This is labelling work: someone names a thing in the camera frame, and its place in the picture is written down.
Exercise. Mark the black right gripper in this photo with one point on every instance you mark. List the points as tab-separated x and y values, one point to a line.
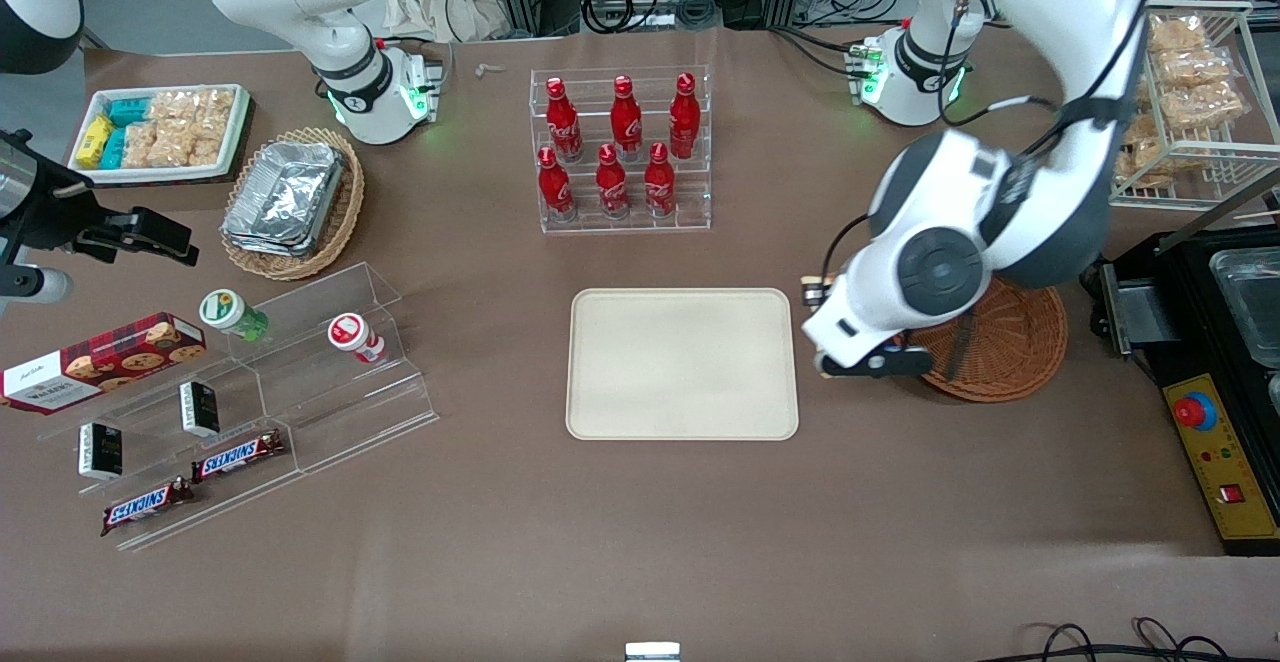
52	210

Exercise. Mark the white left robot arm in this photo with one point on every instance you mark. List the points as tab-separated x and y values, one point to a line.
1040	2

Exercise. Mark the round brown wicker basket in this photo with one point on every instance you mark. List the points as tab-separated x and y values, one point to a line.
1020	342

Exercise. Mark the white snack tray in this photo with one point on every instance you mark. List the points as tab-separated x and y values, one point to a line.
235	137

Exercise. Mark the oval light wicker basket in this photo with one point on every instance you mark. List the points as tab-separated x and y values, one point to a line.
345	212

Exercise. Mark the beige rectangular tray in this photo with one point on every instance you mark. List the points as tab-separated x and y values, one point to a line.
680	362

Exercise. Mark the green lid drink bottle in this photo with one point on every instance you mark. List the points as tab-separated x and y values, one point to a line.
225	310

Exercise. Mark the clear rice cracker bag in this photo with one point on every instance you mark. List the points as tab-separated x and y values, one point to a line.
210	140
190	105
155	145

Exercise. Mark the teal snack packet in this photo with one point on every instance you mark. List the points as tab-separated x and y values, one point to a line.
128	111
113	149

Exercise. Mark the yellow snack packet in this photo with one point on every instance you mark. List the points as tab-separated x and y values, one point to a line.
93	142

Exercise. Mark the aluminium foil container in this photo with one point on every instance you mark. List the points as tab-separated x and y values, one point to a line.
285	192

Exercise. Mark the red tartan cookie box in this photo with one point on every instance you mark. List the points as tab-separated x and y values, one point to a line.
100	362

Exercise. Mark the small black white box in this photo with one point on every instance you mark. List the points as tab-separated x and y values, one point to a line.
100	450
199	409

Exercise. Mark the red lid drink bottle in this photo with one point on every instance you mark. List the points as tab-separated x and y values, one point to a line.
352	334

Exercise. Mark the snickers chocolate bar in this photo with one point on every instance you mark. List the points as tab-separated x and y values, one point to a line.
145	506
238	456

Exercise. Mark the black sealing appliance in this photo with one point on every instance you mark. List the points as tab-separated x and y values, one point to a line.
1190	282

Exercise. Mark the clear acrylic tiered shelf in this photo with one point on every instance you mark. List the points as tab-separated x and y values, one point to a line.
340	402

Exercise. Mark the bagged fried snack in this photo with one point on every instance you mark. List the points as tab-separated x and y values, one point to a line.
1200	105
1175	34
1190	69
1143	157

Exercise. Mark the yellow emergency stop control box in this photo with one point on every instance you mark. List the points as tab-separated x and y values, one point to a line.
1230	462

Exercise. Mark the clear acrylic bottle rack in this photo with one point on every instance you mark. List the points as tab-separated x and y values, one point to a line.
700	142

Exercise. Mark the red cola bottle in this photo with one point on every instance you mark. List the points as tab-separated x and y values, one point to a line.
555	190
684	122
626	122
612	187
659	185
563	127

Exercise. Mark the small beige scrap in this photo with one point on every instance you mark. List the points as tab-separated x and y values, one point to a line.
490	69

